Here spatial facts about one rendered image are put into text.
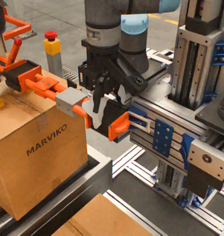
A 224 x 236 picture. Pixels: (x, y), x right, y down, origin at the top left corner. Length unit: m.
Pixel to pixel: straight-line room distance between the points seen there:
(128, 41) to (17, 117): 0.52
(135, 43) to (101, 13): 0.62
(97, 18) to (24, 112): 0.52
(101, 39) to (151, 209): 1.31
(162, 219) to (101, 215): 0.50
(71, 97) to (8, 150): 0.30
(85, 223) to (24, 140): 0.50
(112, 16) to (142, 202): 1.35
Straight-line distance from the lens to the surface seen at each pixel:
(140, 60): 1.25
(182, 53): 1.20
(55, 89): 0.89
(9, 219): 1.41
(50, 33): 1.66
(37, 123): 1.03
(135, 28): 1.19
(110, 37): 0.63
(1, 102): 1.08
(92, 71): 0.68
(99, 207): 1.38
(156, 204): 1.81
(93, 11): 0.61
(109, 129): 0.71
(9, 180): 1.08
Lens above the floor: 1.69
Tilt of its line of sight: 39 degrees down
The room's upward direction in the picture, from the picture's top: straight up
